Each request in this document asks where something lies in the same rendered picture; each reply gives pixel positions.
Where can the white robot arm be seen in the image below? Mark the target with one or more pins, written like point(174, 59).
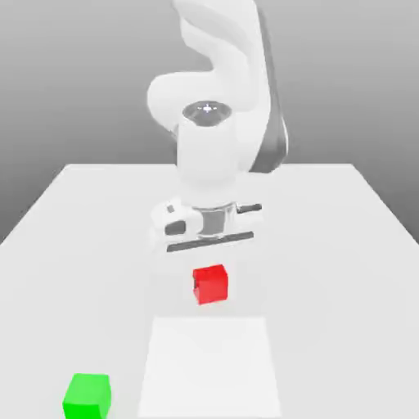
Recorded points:
point(209, 154)

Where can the small green cube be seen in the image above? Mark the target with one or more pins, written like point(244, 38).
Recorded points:
point(86, 396)

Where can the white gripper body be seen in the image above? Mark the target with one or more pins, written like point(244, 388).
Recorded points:
point(209, 242)

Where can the small red cube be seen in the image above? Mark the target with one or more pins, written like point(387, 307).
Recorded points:
point(212, 285)

